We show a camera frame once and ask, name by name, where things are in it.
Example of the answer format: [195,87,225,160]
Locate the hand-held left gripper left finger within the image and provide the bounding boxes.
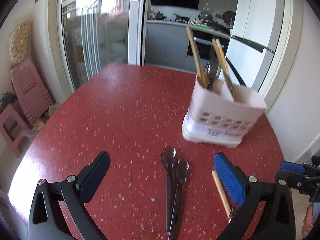
[28,151,111,240]

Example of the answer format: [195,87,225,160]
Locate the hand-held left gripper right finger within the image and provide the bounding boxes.
[213,152,297,240]

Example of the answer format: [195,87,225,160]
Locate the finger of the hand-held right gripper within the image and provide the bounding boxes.
[279,161,305,173]
[275,171,302,188]

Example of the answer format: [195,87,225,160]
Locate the plain wooden chopstick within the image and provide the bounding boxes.
[212,39,232,97]
[186,27,206,88]
[191,45,209,89]
[211,169,234,223]

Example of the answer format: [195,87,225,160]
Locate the dark translucent plastic spoon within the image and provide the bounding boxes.
[165,158,190,240]
[229,204,240,223]
[161,146,179,240]
[205,56,220,92]

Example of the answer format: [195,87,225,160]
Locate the beige plastic utensil holder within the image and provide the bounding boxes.
[182,76,267,148]

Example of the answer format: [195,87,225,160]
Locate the person's right hand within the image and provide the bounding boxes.
[302,204,316,238]

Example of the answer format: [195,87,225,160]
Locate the clear plastic bag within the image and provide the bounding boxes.
[23,103,61,138]

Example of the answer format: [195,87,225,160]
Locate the single pink plastic stool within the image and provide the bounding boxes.
[0,103,33,158]

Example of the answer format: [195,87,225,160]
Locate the stack of pink stools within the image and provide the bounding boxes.
[9,56,55,126]

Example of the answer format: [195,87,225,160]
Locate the black plastic bag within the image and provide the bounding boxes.
[0,92,18,111]

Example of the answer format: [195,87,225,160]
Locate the black built-in oven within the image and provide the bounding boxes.
[186,28,230,63]

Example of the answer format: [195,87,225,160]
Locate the sliding glass door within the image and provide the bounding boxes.
[61,0,148,88]

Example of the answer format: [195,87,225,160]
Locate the grey lower kitchen cabinet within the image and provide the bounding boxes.
[146,22,188,67]

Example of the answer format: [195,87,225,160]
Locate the bag of pale balls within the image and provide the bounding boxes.
[9,21,33,65]

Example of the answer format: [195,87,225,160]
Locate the white refrigerator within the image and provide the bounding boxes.
[224,0,286,91]

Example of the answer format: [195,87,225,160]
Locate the small desk fan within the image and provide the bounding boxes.
[222,10,236,27]
[198,11,213,26]

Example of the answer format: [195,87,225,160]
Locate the metal cooking pot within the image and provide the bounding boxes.
[151,11,167,21]

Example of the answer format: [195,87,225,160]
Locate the black frying pan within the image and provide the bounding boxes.
[173,13,190,23]

